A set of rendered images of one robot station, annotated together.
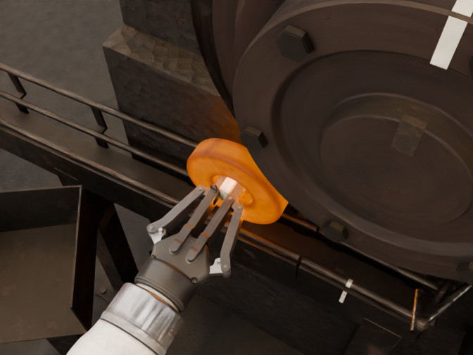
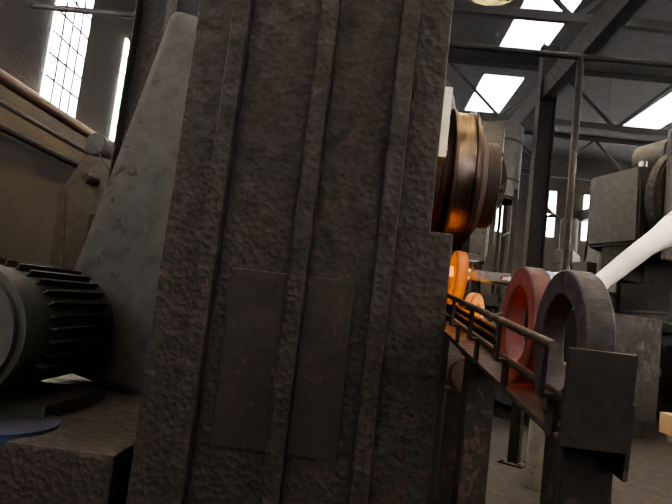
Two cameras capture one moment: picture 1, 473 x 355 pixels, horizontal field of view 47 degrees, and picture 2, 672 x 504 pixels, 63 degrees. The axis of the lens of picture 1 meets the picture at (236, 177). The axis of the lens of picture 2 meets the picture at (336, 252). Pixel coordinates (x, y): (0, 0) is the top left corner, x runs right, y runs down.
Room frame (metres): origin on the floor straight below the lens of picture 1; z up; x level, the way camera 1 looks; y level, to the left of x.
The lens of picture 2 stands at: (1.47, 1.25, 0.67)
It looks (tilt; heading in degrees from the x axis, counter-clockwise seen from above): 5 degrees up; 243
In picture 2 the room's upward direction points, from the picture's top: 7 degrees clockwise
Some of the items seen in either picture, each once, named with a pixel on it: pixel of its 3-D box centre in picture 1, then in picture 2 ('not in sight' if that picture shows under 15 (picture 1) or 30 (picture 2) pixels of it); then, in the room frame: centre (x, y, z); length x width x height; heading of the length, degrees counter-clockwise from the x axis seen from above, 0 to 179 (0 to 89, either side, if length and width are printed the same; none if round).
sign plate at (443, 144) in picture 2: not in sight; (438, 137); (0.59, 0.06, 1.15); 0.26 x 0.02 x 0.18; 60
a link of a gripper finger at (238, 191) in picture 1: (241, 198); not in sight; (0.39, -0.01, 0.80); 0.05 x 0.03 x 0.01; 150
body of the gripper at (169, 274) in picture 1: (176, 268); not in sight; (0.29, 0.08, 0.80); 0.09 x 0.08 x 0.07; 150
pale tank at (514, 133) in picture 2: not in sight; (490, 239); (-5.91, -6.74, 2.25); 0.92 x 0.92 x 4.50
